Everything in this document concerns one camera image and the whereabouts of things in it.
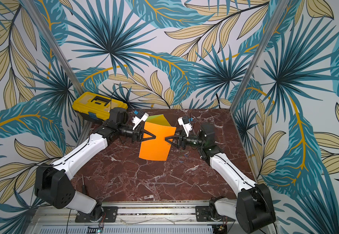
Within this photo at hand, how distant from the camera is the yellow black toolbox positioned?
0.97 m

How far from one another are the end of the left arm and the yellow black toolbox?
36 centimetres

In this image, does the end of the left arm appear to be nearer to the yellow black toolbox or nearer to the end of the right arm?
the end of the right arm

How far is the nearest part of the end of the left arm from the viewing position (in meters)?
0.60
